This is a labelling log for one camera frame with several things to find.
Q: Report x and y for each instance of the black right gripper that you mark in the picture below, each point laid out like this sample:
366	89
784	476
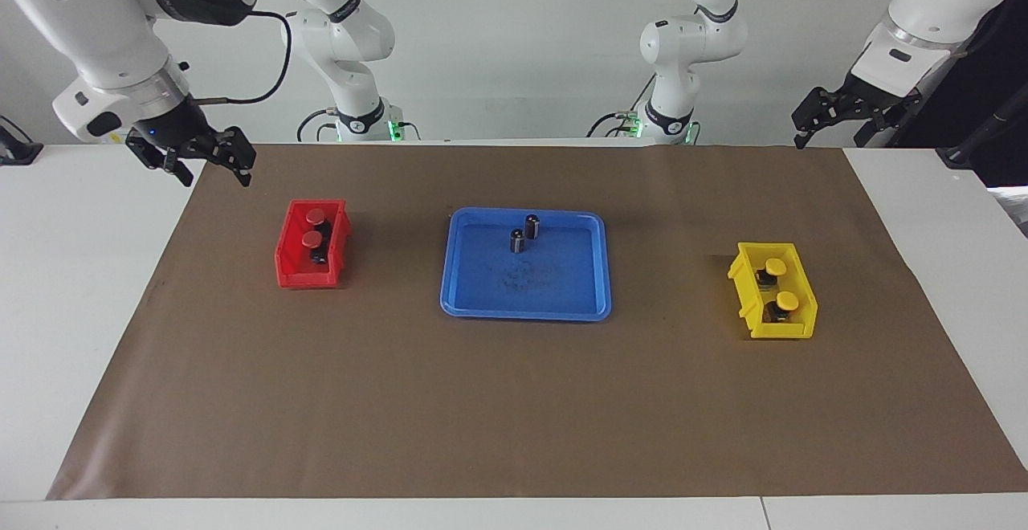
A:
181	128

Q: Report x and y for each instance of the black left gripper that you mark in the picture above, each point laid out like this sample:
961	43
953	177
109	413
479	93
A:
867	100

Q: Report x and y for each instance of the red push button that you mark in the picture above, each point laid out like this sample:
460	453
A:
312	238
319	215

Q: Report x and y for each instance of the yellow push button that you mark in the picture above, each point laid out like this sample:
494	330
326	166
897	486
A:
786	301
775	266

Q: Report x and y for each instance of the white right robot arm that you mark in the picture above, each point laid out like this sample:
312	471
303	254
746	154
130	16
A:
104	32

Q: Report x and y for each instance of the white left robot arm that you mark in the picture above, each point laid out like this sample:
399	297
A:
923	8

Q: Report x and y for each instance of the blue plastic tray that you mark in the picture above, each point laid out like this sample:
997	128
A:
562	289

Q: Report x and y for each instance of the black stand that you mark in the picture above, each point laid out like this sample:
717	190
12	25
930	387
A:
960	155

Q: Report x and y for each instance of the red plastic bin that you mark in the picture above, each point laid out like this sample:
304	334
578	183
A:
299	277

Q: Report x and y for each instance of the black panel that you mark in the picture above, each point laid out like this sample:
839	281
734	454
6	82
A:
996	72

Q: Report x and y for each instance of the black clamp on table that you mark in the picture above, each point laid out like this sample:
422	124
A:
16	152

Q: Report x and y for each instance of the yellow plastic bin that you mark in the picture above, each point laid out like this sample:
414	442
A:
783	331

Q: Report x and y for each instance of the brown paper table mat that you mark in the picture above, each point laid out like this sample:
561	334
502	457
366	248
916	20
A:
401	401

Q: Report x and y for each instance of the black cylinder knob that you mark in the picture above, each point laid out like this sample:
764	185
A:
517	242
532	226

